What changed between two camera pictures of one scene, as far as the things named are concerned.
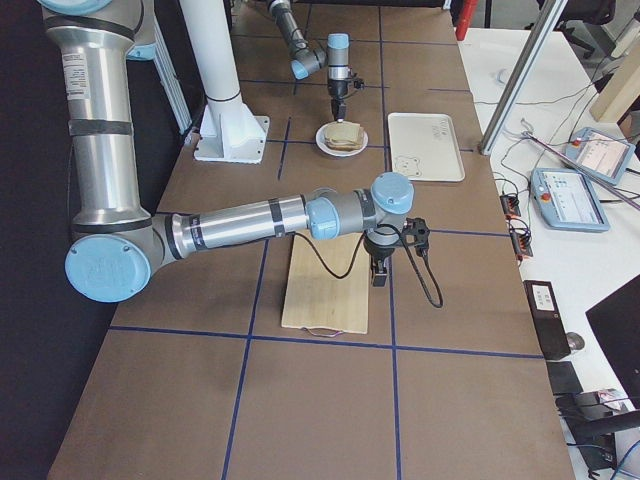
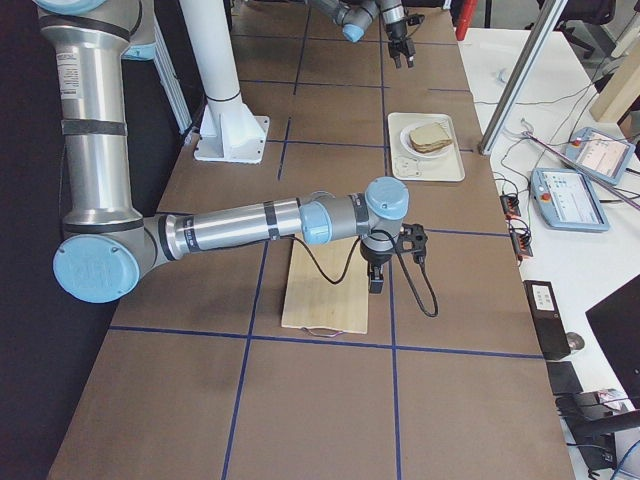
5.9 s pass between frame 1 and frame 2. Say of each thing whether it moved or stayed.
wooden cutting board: stayed
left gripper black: moved
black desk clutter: stayed
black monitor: stayed
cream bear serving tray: stayed
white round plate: moved
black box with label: stayed
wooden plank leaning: stayed
